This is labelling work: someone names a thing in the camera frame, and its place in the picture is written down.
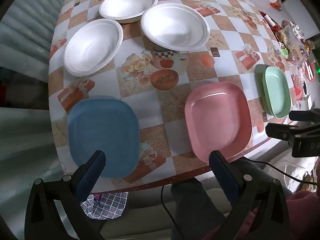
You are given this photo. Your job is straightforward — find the green square plate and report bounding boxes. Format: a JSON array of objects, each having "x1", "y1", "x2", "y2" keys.
[{"x1": 254, "y1": 64, "x2": 291, "y2": 119}]

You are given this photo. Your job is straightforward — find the pink square plate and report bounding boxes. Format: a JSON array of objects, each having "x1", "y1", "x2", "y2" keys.
[{"x1": 184, "y1": 82, "x2": 252, "y2": 163}]

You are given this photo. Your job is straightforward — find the checkered blue cloth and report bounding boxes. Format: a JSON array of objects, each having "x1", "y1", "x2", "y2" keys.
[{"x1": 80, "y1": 192, "x2": 129, "y2": 220}]

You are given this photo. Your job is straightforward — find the patterned checkered tablecloth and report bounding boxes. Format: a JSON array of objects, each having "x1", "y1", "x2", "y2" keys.
[{"x1": 48, "y1": 0, "x2": 293, "y2": 192}]

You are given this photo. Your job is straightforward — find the black cable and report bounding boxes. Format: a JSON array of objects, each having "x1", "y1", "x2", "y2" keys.
[{"x1": 159, "y1": 158, "x2": 318, "y2": 240}]

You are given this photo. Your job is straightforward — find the blue square plate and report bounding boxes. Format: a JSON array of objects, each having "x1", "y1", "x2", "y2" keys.
[{"x1": 68, "y1": 97, "x2": 140, "y2": 178}]

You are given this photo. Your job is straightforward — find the white paper bowl back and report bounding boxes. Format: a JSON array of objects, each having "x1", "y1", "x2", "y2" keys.
[{"x1": 99, "y1": 0, "x2": 158, "y2": 24}]

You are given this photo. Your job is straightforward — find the white paper bowl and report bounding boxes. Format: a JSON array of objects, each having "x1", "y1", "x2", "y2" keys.
[
  {"x1": 140, "y1": 3, "x2": 210, "y2": 51},
  {"x1": 63, "y1": 18, "x2": 124, "y2": 77},
  {"x1": 99, "y1": 0, "x2": 158, "y2": 24}
]

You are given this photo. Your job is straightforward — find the pale green curtain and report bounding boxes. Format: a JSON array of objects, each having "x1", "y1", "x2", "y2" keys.
[{"x1": 1, "y1": 0, "x2": 64, "y2": 238}]

